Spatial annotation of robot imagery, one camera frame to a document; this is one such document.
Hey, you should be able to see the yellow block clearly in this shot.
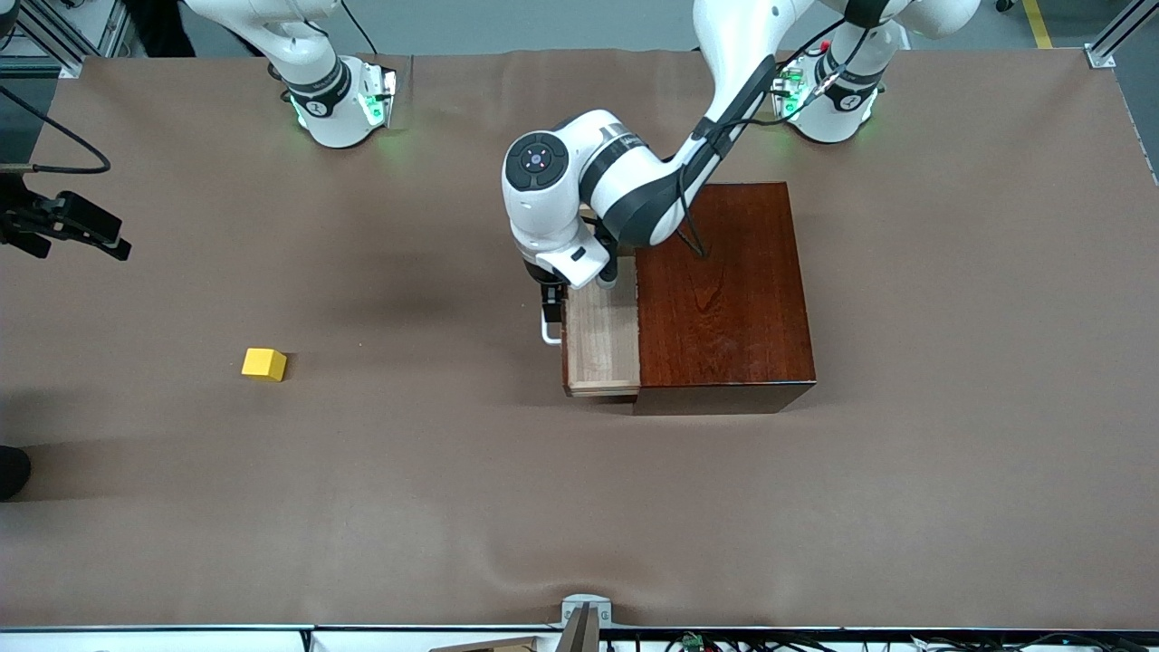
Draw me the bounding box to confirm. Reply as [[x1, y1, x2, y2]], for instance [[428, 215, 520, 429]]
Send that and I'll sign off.
[[241, 348, 289, 383]]

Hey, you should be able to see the person in black trousers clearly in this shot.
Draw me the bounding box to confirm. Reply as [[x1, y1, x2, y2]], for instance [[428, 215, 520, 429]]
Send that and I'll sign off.
[[122, 0, 197, 58]]

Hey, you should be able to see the aluminium post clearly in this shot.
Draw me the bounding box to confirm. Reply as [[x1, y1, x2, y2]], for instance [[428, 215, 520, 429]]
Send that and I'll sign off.
[[554, 605, 601, 652]]

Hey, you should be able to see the brown table cover mat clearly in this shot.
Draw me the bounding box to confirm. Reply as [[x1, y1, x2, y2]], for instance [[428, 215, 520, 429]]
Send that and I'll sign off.
[[0, 50, 1159, 630]]

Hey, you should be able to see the brown cardboard piece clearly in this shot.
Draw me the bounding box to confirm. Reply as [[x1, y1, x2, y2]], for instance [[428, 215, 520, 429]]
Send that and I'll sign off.
[[426, 634, 544, 652]]

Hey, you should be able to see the grey metal clamp bracket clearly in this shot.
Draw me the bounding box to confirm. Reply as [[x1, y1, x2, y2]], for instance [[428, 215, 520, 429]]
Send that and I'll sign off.
[[560, 593, 613, 628]]

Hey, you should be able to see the aluminium frame profile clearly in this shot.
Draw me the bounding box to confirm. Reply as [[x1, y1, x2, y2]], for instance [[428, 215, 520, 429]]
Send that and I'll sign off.
[[1085, 0, 1159, 69], [0, 0, 128, 78]]

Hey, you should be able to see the dark red-brown wooden cabinet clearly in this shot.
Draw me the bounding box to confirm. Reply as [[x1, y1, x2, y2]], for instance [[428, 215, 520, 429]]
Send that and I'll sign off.
[[634, 182, 818, 417]]

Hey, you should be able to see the black base power cable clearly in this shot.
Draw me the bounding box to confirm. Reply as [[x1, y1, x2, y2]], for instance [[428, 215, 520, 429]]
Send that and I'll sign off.
[[340, 3, 377, 55]]

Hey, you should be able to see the white table frame rail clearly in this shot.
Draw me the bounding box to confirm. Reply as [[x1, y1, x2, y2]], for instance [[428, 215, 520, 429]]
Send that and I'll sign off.
[[0, 628, 562, 652]]

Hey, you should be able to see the black round object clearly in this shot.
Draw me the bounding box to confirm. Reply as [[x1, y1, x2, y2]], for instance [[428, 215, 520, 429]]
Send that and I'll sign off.
[[0, 446, 33, 502]]

